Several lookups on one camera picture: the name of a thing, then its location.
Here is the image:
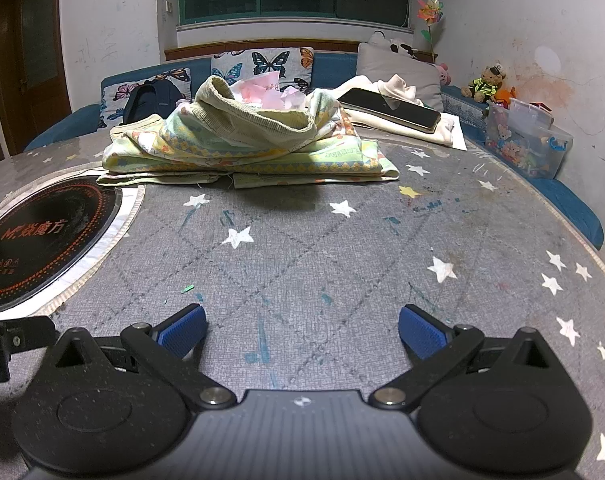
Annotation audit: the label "pink tissue pack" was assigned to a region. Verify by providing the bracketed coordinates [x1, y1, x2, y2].
[232, 71, 308, 111]

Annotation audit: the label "black phone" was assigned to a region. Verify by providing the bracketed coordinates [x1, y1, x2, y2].
[339, 87, 442, 135]

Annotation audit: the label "wooden rail behind sofa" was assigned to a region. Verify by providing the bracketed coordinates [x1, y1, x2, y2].
[165, 40, 358, 62]

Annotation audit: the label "patterned pajama pants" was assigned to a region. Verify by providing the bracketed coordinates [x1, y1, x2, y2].
[107, 75, 363, 161]

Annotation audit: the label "clear plastic toy box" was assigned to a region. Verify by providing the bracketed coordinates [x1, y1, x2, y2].
[485, 97, 574, 180]

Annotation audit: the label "brown teddy bear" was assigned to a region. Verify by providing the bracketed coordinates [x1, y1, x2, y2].
[461, 62, 508, 102]

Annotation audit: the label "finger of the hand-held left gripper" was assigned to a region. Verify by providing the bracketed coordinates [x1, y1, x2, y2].
[0, 316, 58, 385]

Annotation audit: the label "grey pillow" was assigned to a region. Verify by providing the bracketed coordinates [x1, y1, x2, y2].
[356, 42, 444, 111]

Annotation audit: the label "blue sofa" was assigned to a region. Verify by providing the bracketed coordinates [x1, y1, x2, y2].
[25, 52, 603, 246]

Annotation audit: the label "small butterfly print cushion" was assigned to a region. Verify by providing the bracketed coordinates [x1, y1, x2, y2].
[98, 67, 192, 130]

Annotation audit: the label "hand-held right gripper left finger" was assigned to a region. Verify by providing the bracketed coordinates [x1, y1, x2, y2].
[47, 302, 238, 409]

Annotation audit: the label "patterned pajama shirt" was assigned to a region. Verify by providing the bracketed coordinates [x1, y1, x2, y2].
[96, 125, 400, 191]

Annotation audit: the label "black round induction cooker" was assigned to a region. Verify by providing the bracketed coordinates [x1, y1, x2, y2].
[0, 176, 126, 313]

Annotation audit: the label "cream cloth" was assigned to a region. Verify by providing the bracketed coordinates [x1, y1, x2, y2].
[307, 74, 468, 151]

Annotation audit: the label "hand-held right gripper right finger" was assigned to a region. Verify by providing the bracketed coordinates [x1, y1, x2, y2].
[369, 304, 558, 409]

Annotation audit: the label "colourful pinwheel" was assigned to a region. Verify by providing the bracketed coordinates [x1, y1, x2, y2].
[415, 0, 445, 61]

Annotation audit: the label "large butterfly print cushion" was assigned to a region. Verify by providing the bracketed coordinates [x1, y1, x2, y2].
[211, 47, 315, 96]

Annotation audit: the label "panda plush toy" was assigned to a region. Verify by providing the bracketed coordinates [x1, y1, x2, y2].
[367, 31, 423, 61]

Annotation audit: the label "grey star print tablecloth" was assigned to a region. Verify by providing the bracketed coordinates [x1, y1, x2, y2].
[0, 130, 605, 480]

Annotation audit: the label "brown wooden door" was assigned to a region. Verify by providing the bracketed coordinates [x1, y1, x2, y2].
[0, 0, 66, 158]

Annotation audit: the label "black backpack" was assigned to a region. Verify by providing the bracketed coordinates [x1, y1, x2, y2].
[121, 81, 186, 125]

